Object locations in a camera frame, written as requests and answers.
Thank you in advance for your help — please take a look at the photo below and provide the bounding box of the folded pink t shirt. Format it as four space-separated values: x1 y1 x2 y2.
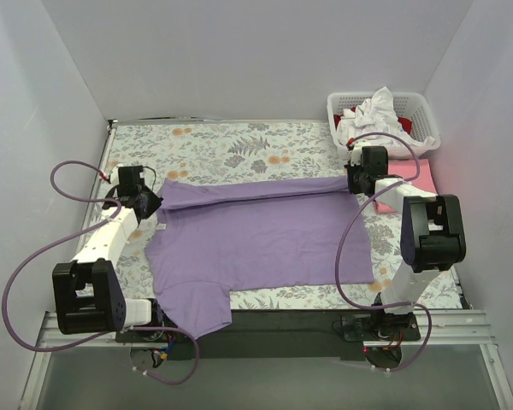
374 160 437 214

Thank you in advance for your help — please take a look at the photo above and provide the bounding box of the purple t shirt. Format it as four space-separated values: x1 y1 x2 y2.
145 176 374 337

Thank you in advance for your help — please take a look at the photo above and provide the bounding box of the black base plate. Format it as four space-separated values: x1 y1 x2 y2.
115 307 424 362

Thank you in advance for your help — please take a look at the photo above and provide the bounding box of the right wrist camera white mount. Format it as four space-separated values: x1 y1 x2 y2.
346 138 363 167

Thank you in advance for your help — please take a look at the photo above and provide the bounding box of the white crumpled t shirt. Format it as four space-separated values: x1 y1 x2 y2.
337 86 423 157

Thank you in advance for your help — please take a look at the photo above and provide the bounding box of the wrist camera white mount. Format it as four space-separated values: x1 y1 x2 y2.
346 138 363 167
100 162 123 187

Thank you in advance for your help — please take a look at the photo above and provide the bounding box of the floral patterned table mat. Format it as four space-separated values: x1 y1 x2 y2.
100 122 464 309

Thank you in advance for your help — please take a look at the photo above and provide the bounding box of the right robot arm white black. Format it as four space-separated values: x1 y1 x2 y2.
346 145 467 340

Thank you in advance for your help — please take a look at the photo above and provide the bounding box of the red t shirt in basket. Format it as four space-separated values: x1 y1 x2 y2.
333 114 412 134

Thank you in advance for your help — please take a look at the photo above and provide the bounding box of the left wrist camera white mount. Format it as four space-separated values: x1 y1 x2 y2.
100 162 123 187

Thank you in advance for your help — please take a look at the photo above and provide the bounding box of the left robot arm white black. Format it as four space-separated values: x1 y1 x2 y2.
52 166 165 342

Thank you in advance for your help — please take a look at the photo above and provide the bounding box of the aluminium rail frame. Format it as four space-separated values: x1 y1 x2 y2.
21 309 513 409

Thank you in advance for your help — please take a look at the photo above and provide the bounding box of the white plastic laundry basket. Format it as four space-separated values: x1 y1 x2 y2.
327 91 441 161

